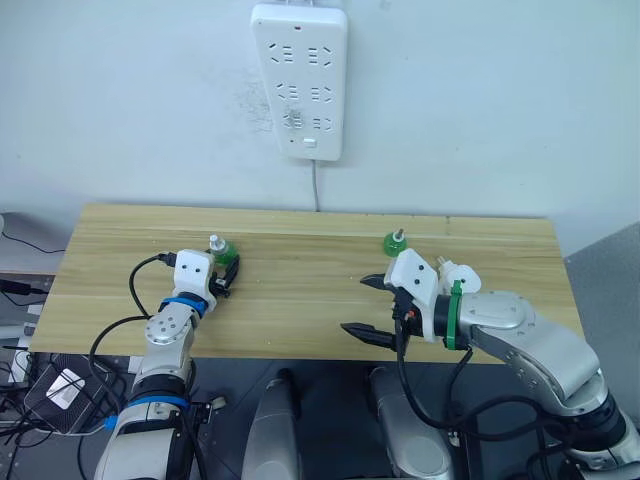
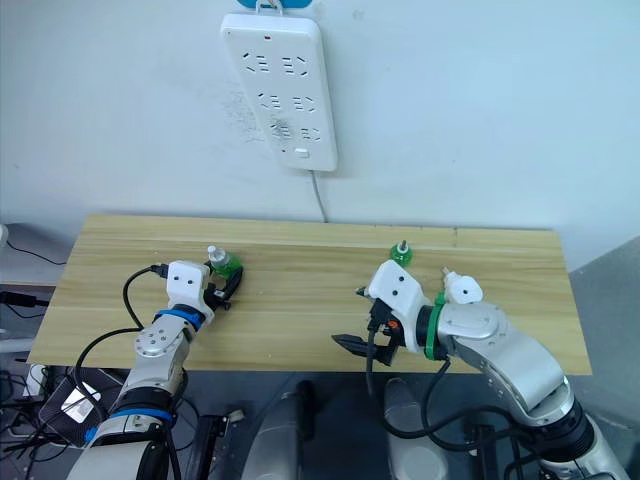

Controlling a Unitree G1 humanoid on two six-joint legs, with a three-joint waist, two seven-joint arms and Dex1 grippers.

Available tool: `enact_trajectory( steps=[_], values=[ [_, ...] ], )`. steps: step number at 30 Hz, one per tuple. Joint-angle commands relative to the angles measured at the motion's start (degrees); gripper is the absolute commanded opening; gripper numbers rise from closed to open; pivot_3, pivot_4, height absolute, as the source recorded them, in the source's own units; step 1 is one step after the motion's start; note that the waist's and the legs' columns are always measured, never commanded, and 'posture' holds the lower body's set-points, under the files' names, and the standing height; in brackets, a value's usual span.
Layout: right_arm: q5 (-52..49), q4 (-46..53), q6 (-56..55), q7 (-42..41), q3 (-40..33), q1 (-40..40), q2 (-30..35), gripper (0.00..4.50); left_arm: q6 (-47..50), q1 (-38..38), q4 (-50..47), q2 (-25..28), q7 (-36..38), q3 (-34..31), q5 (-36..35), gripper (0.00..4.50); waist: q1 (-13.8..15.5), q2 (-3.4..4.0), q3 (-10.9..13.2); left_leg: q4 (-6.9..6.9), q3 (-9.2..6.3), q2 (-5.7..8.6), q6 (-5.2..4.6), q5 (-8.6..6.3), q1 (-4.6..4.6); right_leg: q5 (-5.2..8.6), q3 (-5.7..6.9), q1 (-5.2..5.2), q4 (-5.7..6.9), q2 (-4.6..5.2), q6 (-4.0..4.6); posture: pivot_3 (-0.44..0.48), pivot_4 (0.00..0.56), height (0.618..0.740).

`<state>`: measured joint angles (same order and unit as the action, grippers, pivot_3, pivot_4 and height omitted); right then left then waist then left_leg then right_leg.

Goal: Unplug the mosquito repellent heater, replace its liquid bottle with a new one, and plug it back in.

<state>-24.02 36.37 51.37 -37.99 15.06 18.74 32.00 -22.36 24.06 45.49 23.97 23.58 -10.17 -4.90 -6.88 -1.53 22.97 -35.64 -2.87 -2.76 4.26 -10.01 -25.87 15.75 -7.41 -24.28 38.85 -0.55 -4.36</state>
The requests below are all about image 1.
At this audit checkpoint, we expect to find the green bottle with dark wick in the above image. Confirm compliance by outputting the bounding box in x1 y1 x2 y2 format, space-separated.
382 227 410 260

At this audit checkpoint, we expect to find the black box with white label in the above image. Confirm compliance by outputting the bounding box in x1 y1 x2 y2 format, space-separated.
23 363 110 436

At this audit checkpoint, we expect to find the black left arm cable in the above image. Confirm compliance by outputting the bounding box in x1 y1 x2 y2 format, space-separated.
88 252 177 396

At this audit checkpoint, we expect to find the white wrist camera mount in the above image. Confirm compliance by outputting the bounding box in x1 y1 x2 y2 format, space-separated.
388 248 442 344
171 248 218 309

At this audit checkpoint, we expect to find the green bottle with white cap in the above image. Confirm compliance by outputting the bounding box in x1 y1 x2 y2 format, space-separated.
207 233 237 267

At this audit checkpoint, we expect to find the white wall power strip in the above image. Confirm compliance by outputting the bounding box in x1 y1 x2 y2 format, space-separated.
249 2 350 162

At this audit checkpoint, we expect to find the grey rounded robot leg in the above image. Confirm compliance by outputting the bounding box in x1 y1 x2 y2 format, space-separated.
368 366 455 480
241 368 304 480

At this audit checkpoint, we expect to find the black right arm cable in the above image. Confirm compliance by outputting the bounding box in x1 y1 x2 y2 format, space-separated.
393 313 569 444

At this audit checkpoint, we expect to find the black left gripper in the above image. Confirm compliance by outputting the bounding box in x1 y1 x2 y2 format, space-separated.
203 247 243 300

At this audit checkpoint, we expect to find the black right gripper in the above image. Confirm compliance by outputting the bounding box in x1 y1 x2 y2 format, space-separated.
340 271 427 351

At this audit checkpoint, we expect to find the black power adapter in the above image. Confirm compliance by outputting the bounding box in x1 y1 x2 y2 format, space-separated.
0 279 32 307

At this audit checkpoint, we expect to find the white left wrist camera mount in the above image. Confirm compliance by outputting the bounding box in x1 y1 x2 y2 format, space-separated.
171 248 218 309

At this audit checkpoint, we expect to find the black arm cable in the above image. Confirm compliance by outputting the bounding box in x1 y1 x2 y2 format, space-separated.
393 313 569 444
88 252 177 396

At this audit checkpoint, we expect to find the grey power strip cord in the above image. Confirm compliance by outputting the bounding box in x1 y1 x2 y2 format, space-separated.
310 159 322 213

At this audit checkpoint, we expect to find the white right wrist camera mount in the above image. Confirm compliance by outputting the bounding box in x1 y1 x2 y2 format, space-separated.
388 248 442 344

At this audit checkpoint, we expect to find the white mosquito repellent heater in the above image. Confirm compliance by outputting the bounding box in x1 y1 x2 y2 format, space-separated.
436 256 483 297

